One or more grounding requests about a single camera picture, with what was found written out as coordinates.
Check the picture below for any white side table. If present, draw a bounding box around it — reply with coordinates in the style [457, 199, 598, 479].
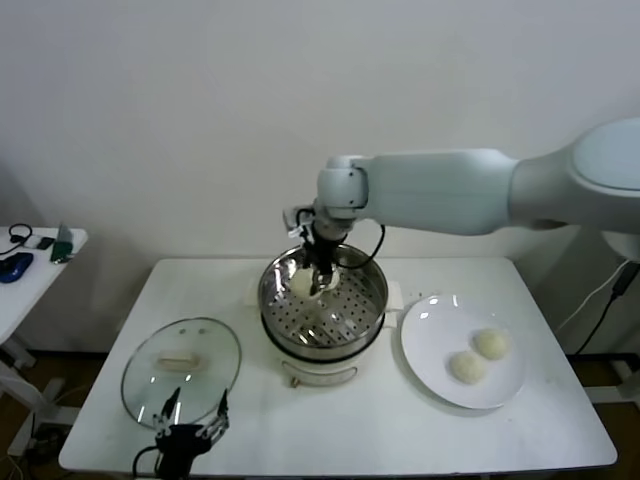
[0, 226, 90, 459]

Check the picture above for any white round plate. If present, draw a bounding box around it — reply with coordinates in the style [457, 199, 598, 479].
[399, 294, 528, 410]

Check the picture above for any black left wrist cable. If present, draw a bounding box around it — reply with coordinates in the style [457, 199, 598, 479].
[132, 446, 161, 480]

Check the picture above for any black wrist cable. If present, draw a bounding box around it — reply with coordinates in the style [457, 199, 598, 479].
[344, 223, 387, 274]
[132, 446, 161, 480]

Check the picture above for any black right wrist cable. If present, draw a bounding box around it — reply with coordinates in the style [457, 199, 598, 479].
[344, 223, 387, 274]

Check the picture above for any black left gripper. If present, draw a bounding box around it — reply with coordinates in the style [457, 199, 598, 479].
[152, 387, 232, 480]

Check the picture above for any blue computer mouse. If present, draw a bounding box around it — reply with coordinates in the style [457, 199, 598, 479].
[0, 252, 35, 285]

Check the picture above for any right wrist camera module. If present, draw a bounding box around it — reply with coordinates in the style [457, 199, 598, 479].
[282, 203, 317, 236]

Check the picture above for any white power cable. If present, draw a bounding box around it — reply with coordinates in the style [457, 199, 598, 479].
[557, 257, 634, 334]

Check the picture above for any stainless steel steamer basket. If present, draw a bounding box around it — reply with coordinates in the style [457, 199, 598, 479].
[243, 240, 404, 351]

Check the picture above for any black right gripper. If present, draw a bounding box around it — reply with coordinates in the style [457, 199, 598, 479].
[299, 229, 350, 301]

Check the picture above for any glass lid with cream handle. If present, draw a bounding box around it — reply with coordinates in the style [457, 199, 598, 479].
[120, 316, 243, 430]

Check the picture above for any black headset cable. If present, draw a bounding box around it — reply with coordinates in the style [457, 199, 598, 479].
[0, 223, 36, 259]

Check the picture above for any black cable with adapter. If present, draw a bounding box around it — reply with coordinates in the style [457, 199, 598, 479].
[574, 259, 640, 355]

